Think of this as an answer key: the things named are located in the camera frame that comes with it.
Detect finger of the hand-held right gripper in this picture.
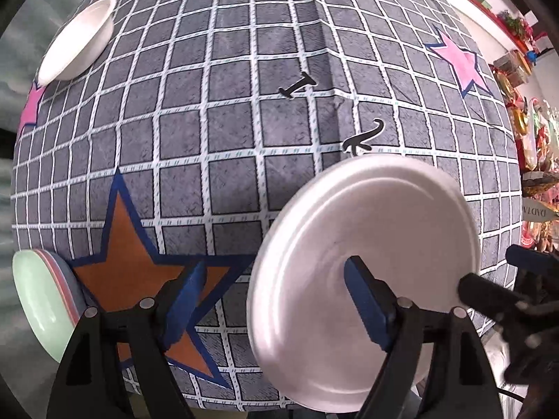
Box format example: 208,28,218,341
506,244,559,310
458,273,559,380

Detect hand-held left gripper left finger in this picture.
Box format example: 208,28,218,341
46,261,208,419

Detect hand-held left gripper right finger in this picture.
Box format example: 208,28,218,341
343,255,501,419

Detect blue plate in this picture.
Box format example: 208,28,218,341
44,251,94,319

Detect pink plate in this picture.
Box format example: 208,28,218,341
35,249,81,324

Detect green plate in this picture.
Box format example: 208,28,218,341
12,250,77,363

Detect labelled snack basket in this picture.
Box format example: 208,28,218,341
520,170,559,249

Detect pile of snack packets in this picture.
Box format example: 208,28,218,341
489,50,559,175

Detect grey checked star tablecloth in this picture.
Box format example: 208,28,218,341
9,0,525,413

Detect potted pink flowers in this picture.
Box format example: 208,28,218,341
498,9,536,40

